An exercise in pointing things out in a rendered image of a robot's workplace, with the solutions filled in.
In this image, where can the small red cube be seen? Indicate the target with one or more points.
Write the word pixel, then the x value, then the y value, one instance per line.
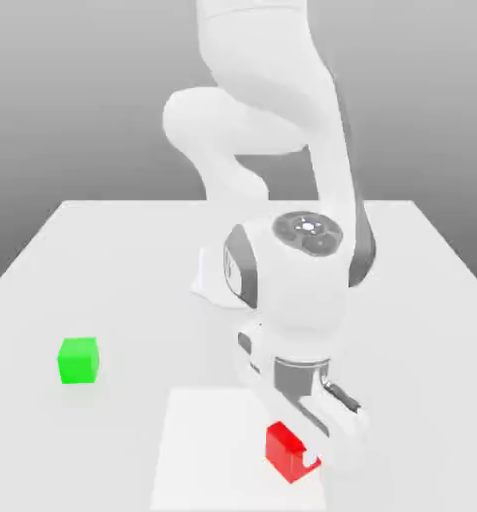
pixel 282 452

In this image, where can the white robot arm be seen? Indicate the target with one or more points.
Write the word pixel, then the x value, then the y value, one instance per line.
pixel 270 120

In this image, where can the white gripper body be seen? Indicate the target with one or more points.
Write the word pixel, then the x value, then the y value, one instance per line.
pixel 338 436

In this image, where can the small green cube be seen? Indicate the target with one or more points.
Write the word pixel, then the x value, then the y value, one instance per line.
pixel 78 362

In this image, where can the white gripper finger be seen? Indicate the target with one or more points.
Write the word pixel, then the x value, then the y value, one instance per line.
pixel 311 459

